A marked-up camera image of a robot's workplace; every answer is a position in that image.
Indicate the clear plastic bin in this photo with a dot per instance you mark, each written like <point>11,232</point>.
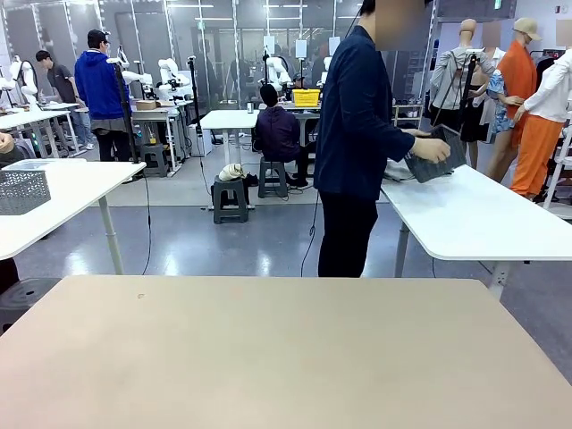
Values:
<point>27,164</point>

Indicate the person's right hand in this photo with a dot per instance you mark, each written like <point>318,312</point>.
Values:
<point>431,149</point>

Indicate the mannequin in grey hoodie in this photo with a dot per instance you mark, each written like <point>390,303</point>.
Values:
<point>453,76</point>

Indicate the mannequin in orange jacket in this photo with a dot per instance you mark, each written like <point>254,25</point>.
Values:
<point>518,76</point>

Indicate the mannequin in blue floral shirt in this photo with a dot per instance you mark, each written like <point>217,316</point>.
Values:
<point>498,94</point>

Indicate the seated person in dark jacket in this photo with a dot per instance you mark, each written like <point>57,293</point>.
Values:
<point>277,129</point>

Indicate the wooden shoe rack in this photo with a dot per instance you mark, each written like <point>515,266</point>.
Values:
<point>409,109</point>

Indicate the white table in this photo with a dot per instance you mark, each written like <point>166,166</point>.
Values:
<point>89,183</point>
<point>469,214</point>

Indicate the black stand pole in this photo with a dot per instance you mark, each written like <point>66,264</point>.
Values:
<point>193,89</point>

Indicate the person's right forearm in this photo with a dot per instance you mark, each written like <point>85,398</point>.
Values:
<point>393,136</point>

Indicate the person in navy jacket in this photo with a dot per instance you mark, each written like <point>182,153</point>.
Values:
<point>353,111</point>

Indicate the grey plastic step stool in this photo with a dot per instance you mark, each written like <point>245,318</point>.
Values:
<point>272,176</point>
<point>230,201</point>
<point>154,156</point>

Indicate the cardboard box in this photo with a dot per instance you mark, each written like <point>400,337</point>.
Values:
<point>145,105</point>

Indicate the grey workbench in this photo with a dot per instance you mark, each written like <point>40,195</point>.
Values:
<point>152,114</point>

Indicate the black round stool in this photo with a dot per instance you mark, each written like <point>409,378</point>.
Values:
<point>27,297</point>

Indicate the seated person in black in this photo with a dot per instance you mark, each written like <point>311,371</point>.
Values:
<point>9,156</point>

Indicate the white metal rack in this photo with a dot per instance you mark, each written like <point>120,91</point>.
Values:
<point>563,187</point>

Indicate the black camera tripod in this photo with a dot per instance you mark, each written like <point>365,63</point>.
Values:
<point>123,98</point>
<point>469,76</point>

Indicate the white rectangular panel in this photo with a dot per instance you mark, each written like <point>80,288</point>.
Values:
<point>334,46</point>
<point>301,49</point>
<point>269,44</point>

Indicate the person's left hand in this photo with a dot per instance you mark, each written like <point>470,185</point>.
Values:
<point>415,132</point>

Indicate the clothes rack with dark garments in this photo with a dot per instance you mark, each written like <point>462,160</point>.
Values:
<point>547,62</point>

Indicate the person in blue hoodie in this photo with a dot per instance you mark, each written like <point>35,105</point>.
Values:
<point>96,85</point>

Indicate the grey plastic lattice basket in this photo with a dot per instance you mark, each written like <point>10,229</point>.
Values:
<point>22,190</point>
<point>440,156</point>

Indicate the beige cloth bag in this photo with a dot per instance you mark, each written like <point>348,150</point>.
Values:
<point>230,172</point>

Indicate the person in grey t-shirt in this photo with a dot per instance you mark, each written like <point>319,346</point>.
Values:
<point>62,82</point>

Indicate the yellow plastic basket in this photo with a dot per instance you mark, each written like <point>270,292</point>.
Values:
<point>306,96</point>

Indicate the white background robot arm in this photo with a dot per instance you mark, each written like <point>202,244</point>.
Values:
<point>279,67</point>
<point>172,73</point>
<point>27,78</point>
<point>327,67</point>
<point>134,77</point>

